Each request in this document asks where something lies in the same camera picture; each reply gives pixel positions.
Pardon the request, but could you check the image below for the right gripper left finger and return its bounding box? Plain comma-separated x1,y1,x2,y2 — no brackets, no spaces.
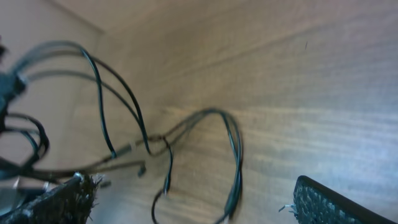
1,173,100,224

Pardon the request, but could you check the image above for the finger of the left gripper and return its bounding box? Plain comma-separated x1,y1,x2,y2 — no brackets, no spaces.
1,60,27,131

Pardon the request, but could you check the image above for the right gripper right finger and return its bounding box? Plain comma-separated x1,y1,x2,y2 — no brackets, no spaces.
293,175,395,224

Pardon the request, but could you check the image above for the black usb cable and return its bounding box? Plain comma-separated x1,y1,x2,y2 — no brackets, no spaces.
0,39,244,224

